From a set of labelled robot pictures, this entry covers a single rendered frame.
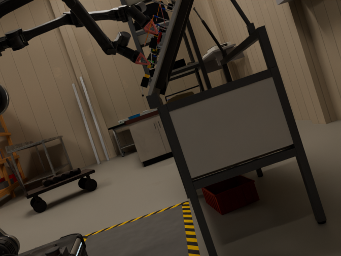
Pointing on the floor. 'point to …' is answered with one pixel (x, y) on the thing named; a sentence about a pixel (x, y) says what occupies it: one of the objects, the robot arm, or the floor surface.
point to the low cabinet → (149, 138)
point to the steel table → (38, 157)
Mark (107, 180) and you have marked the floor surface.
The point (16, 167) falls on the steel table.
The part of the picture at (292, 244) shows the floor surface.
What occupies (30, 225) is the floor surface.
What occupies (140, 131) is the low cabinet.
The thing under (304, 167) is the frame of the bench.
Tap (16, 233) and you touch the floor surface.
